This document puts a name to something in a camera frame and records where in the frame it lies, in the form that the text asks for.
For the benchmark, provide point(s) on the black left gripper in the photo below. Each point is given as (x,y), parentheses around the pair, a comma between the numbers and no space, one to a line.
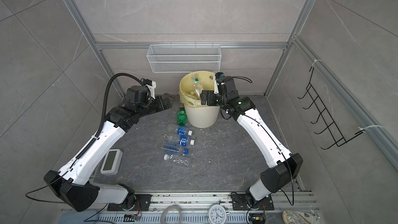
(161,106)

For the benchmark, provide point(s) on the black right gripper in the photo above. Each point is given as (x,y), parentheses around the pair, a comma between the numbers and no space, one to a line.
(211,94)

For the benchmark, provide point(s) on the clear bottle blue cap bottom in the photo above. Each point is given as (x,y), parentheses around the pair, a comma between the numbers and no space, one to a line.
(171,148)

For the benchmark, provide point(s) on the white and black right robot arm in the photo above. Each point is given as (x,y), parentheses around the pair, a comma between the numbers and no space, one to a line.
(283,165)

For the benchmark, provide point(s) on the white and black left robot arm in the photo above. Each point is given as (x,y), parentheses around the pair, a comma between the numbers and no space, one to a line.
(71,183)

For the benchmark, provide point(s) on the white bin with yellow bag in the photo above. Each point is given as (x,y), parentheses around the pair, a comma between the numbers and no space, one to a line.
(199,116)

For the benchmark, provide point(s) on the green bottle near bin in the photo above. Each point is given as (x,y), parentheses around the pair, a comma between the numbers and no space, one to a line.
(181,116)

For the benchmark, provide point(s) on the blue label bottle white cap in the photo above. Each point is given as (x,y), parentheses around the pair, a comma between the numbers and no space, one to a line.
(180,130)

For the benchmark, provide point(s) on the white digital display device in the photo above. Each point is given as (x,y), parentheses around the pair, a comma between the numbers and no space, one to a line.
(111,163)

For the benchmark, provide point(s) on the crushed clear bottle white cap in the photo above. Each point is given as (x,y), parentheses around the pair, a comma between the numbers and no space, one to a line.
(177,160)

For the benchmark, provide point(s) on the white analog clock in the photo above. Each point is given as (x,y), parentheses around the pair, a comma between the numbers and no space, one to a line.
(217,214)

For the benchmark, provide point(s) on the white wire mesh basket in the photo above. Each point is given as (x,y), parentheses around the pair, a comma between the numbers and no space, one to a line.
(170,58)

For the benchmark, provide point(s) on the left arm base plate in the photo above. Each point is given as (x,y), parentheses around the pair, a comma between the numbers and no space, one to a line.
(136,203)

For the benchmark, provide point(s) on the black wire hook rack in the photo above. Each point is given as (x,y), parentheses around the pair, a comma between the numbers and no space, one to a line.
(324,116)

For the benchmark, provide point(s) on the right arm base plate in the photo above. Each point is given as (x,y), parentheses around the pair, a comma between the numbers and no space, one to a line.
(243,202)

